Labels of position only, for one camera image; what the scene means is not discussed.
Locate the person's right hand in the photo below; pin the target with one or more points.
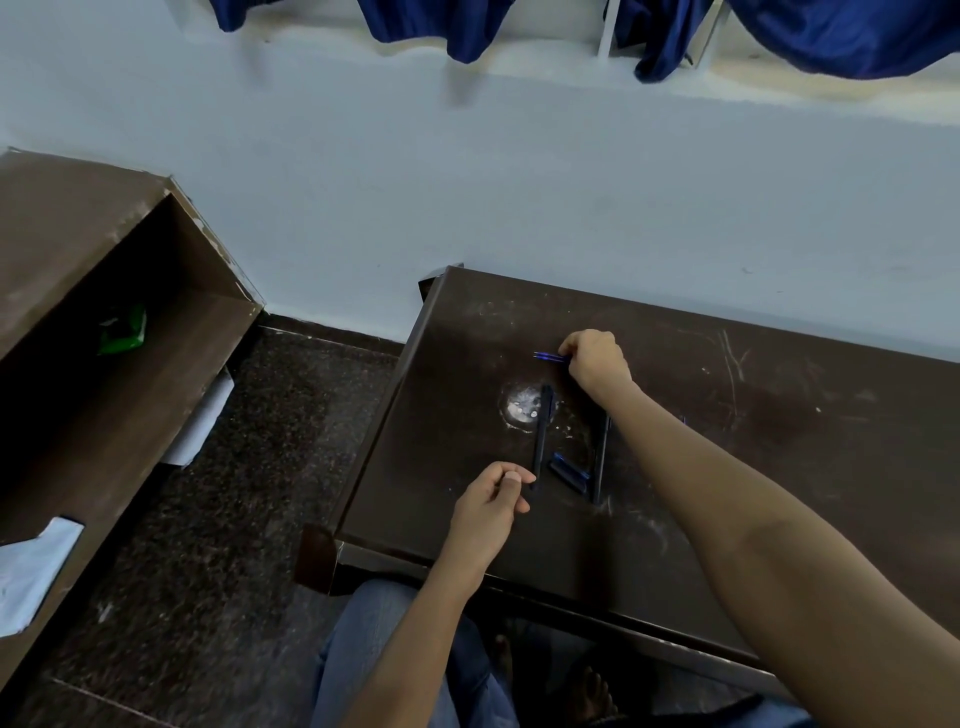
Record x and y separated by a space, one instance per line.
600 367

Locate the person's left hand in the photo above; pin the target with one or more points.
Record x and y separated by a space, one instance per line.
480 521

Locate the person's right fingers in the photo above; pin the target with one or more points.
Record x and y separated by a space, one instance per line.
576 352

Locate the person's left thumb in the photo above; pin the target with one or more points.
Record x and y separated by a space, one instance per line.
507 476

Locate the thin blue pen refill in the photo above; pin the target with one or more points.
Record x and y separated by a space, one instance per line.
549 357

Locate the person's right forearm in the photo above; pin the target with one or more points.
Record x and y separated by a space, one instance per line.
757 540

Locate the person's left forearm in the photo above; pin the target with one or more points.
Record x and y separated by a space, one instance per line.
420 645

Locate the black pen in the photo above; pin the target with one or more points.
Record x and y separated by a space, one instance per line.
601 457
542 435

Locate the blue pen cap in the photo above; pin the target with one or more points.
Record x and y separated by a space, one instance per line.
568 478

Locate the blue jeans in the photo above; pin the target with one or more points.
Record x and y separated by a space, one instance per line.
375 645

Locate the person's bare foot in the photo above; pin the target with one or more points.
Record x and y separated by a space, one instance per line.
591 694

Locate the white paper sheet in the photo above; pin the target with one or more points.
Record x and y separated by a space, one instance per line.
199 424
34 570

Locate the dark blue curtain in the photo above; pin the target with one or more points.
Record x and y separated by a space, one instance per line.
660 37
457 26
232 11
847 34

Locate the green packet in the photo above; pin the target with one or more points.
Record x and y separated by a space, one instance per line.
122 330

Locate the brown wooden shelf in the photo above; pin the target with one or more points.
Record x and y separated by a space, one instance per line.
90 315

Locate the white window frame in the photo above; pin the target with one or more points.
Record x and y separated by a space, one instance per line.
607 34

